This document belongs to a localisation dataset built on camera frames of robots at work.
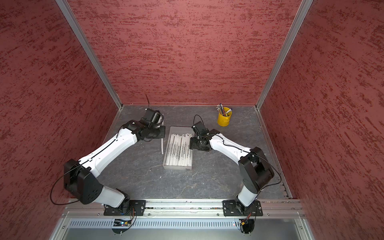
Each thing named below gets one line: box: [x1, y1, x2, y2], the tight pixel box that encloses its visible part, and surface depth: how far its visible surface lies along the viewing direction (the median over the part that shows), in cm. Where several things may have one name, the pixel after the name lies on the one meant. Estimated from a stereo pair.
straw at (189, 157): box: [186, 148, 193, 167], surface depth 92 cm
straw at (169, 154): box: [166, 134, 175, 166], surface depth 94 cm
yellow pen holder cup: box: [217, 107, 233, 127], surface depth 105 cm
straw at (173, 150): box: [170, 134, 177, 166], surface depth 94 cm
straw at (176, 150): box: [173, 134, 179, 166], surface depth 96 cm
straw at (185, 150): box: [181, 133, 190, 167], surface depth 96 cm
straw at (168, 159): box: [165, 134, 173, 166], surface depth 93 cm
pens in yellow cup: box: [215, 103, 233, 117], surface depth 99 cm
